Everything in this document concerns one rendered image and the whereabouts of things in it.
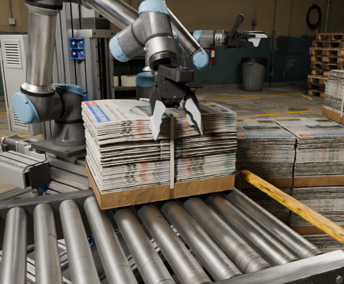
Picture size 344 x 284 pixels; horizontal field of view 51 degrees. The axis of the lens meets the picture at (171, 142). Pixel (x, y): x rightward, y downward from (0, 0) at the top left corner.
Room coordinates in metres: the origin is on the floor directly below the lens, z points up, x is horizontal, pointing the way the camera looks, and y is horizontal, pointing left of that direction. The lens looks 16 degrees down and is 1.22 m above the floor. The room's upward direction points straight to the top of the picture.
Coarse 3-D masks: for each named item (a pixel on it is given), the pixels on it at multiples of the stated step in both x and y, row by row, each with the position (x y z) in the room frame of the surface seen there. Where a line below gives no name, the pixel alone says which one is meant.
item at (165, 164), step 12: (168, 108) 0.99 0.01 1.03; (168, 120) 0.88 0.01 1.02; (180, 120) 0.89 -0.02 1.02; (168, 132) 0.88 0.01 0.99; (180, 132) 0.89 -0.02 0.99; (168, 144) 0.88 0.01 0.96; (180, 144) 0.89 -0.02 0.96; (168, 156) 0.88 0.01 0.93; (180, 156) 0.89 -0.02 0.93; (168, 168) 0.89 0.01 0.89; (180, 168) 0.90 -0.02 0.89; (168, 180) 0.88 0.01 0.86; (180, 180) 0.90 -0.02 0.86
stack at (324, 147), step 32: (256, 128) 1.57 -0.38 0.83; (288, 128) 1.57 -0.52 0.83; (320, 128) 1.57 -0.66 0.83; (256, 160) 1.43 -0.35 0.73; (288, 160) 1.43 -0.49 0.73; (320, 160) 1.45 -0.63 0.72; (256, 192) 1.42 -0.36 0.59; (288, 192) 1.43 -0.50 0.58; (320, 192) 1.44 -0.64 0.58; (288, 224) 1.46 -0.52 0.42
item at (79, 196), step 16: (64, 192) 0.95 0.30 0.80; (80, 192) 0.95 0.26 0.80; (0, 208) 0.85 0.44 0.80; (32, 208) 0.87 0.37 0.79; (80, 208) 0.91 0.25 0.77; (0, 224) 0.84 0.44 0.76; (32, 224) 0.87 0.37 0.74; (112, 224) 0.94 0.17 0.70; (0, 240) 0.84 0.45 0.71; (32, 240) 0.87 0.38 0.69
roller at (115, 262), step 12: (84, 204) 0.90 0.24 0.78; (96, 204) 0.87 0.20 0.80; (96, 216) 0.80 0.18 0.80; (96, 228) 0.76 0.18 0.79; (108, 228) 0.75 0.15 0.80; (96, 240) 0.72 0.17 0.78; (108, 240) 0.69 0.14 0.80; (108, 252) 0.65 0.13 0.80; (120, 252) 0.65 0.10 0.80; (108, 264) 0.62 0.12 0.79; (120, 264) 0.61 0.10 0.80; (108, 276) 0.59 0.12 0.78; (120, 276) 0.57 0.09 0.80; (132, 276) 0.58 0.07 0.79
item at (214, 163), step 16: (208, 112) 0.93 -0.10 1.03; (224, 112) 0.94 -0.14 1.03; (192, 128) 0.90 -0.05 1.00; (208, 128) 0.92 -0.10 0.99; (224, 128) 0.93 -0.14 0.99; (192, 144) 0.90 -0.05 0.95; (208, 144) 0.92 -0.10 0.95; (224, 144) 0.94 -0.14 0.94; (192, 160) 0.91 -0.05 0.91; (208, 160) 0.92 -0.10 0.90; (224, 160) 0.94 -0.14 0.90; (192, 176) 0.91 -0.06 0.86; (208, 176) 0.92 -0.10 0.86
